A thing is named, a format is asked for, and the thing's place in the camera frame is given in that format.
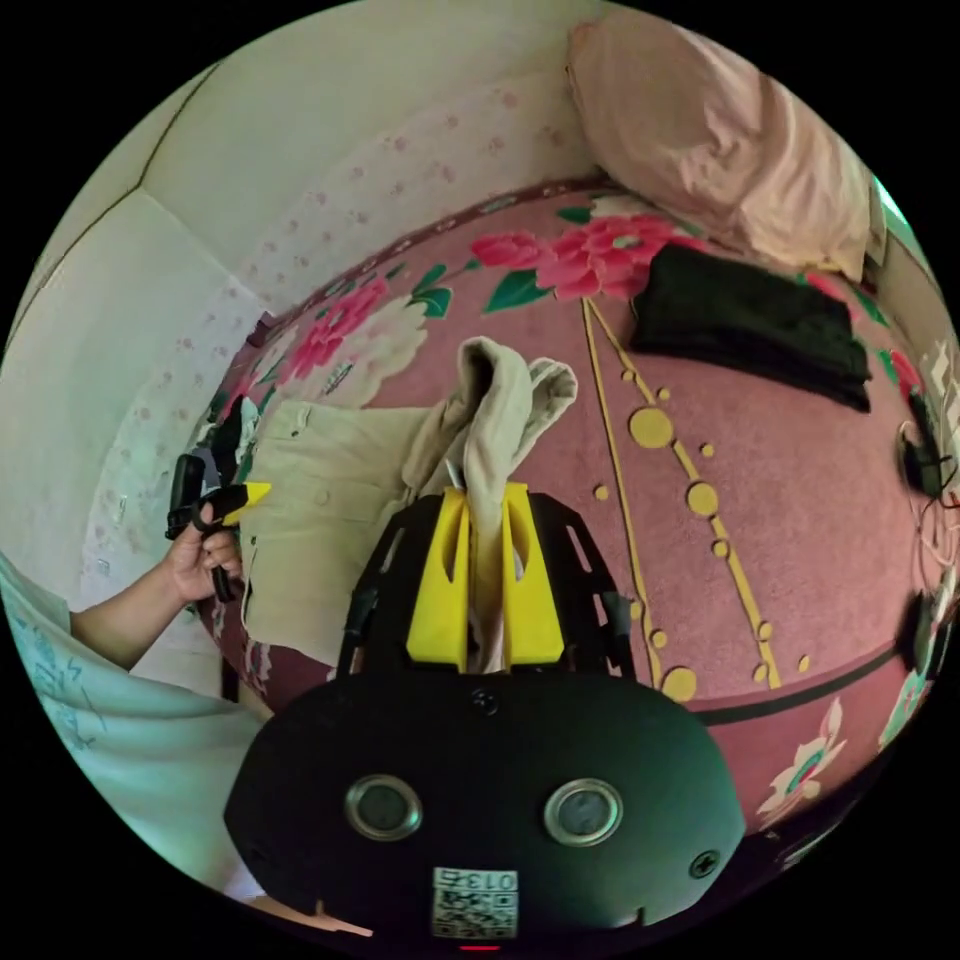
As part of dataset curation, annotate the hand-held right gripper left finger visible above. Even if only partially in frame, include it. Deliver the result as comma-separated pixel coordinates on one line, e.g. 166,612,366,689
406,485,472,673

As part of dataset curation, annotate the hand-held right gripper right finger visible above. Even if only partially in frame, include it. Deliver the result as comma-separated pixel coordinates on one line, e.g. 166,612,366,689
500,482,565,668

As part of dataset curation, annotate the light yellow shirt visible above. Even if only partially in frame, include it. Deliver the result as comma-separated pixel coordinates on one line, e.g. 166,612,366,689
238,336,580,674

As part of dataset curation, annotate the person's left forearm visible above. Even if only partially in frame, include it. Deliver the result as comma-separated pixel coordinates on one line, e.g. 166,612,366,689
68,558,190,674

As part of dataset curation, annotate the person's left hand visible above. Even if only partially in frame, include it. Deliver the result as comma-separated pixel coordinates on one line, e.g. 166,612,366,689
170,524,246,606

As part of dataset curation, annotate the pile of clothes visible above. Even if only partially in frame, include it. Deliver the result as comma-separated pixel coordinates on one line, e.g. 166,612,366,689
200,393,262,483

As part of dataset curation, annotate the person's body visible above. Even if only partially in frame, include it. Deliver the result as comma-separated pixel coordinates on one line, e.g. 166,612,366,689
0,553,376,940

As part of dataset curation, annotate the bed with pink floral sheet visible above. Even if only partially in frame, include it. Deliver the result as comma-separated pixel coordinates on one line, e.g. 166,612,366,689
196,176,955,853

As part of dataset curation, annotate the black folded garment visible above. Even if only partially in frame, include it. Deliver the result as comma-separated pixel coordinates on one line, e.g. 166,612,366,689
627,243,874,415

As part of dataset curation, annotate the pink pillow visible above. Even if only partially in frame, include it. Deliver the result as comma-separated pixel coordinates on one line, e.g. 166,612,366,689
564,18,892,284

